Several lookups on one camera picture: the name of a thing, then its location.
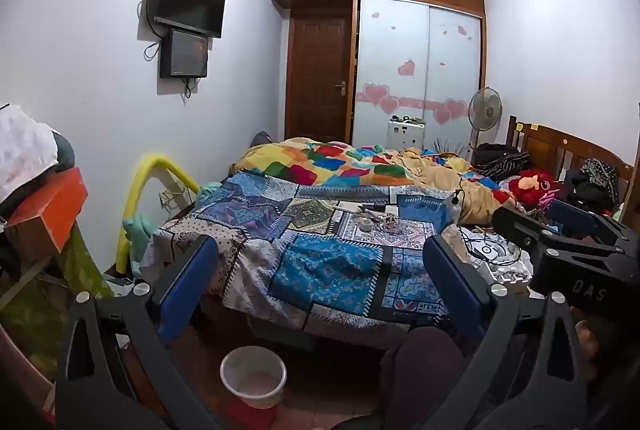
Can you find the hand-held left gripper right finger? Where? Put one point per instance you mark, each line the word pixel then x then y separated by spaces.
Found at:
pixel 455 280

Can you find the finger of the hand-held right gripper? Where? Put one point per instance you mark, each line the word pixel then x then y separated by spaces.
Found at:
pixel 515 227
pixel 572 220

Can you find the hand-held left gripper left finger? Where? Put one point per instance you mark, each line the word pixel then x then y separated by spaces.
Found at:
pixel 187 285

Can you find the white plastic waste bin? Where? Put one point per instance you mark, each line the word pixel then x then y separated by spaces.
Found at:
pixel 252 390

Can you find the person's right hand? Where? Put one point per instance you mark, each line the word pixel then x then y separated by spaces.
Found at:
pixel 587 337

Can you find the black clothes pile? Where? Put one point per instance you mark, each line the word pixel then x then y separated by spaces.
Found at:
pixel 585 190

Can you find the white round device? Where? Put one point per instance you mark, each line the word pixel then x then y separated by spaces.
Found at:
pixel 485 252

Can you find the red plush toy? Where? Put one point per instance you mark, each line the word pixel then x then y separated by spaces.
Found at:
pixel 532 182

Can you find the black striped clothing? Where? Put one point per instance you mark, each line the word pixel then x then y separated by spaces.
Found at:
pixel 495 157

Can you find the teal cloth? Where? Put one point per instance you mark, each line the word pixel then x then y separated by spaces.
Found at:
pixel 137 230

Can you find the wooden bed headboard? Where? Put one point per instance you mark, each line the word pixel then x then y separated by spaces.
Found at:
pixel 550 144

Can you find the yellow foam tube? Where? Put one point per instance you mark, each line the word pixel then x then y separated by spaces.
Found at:
pixel 127 210

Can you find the person's leg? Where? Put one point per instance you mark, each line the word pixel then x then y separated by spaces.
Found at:
pixel 425 375

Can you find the green patterned bag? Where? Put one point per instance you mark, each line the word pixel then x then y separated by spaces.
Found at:
pixel 85 270

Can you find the grey tape roll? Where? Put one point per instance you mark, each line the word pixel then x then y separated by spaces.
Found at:
pixel 364 225

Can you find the white standing fan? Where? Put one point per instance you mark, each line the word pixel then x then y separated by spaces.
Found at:
pixel 485 109

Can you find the blue patchwork blanket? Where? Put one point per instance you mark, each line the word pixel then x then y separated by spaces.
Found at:
pixel 320 265

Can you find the small white cabinet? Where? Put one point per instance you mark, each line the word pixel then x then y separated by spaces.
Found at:
pixel 405 134

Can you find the orange box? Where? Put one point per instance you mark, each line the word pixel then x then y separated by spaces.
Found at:
pixel 55 205

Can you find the wooden stick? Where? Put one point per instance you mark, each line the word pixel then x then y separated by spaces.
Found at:
pixel 20 282

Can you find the frosted heart-sticker wardrobe door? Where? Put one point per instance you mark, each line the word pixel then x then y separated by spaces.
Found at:
pixel 452 64
pixel 390 59

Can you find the dark round cushion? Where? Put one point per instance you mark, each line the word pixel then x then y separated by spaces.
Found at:
pixel 64 154

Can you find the colourful patchwork quilt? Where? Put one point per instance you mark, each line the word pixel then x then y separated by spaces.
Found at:
pixel 320 159

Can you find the white cloth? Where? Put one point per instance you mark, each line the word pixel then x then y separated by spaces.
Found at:
pixel 25 149

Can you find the brown wooden door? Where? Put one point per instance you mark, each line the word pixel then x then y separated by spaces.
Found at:
pixel 315 69

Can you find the small black wall monitor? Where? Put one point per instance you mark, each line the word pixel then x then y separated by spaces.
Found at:
pixel 185 54

